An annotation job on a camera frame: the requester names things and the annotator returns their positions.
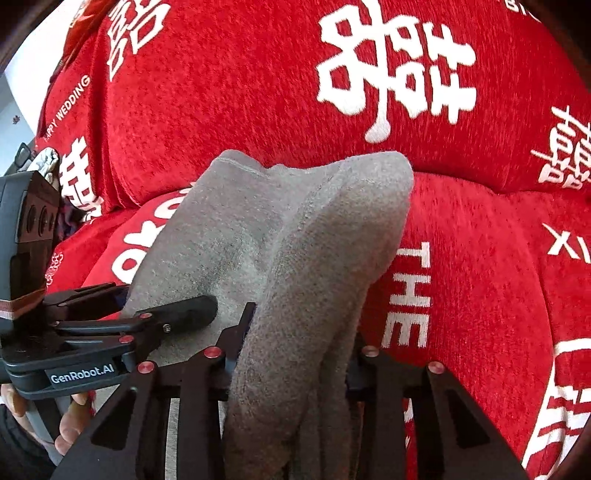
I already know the red printed blanket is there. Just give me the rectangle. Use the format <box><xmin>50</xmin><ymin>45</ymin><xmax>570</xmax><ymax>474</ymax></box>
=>
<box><xmin>34</xmin><ymin>0</ymin><xmax>591</xmax><ymax>480</ymax></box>

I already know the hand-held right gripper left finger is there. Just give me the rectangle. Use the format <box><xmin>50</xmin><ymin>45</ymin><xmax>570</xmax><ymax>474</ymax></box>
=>
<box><xmin>51</xmin><ymin>302</ymin><xmax>257</xmax><ymax>480</ymax></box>

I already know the person's left hand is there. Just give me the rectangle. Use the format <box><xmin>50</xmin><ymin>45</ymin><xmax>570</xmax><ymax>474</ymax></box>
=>
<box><xmin>0</xmin><ymin>383</ymin><xmax>93</xmax><ymax>455</ymax></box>

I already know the person's left forearm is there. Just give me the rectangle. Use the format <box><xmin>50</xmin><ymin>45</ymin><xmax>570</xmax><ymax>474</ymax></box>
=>
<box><xmin>0</xmin><ymin>406</ymin><xmax>61</xmax><ymax>480</ymax></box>

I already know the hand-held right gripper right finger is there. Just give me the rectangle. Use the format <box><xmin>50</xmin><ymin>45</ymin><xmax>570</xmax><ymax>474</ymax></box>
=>
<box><xmin>342</xmin><ymin>346</ymin><xmax>527</xmax><ymax>480</ymax></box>

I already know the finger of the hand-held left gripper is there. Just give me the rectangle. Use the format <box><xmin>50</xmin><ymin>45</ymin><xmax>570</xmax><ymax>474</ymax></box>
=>
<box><xmin>44</xmin><ymin>282</ymin><xmax>130</xmax><ymax>321</ymax></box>
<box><xmin>55</xmin><ymin>295</ymin><xmax>218</xmax><ymax>344</ymax></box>

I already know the grey small garment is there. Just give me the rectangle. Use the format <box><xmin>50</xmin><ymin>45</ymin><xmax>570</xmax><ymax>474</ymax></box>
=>
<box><xmin>104</xmin><ymin>150</ymin><xmax>415</xmax><ymax>480</ymax></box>

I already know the dark plaid cloth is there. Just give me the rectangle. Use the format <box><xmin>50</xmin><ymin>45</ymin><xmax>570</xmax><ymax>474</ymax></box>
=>
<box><xmin>55</xmin><ymin>200</ymin><xmax>86</xmax><ymax>238</ymax></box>

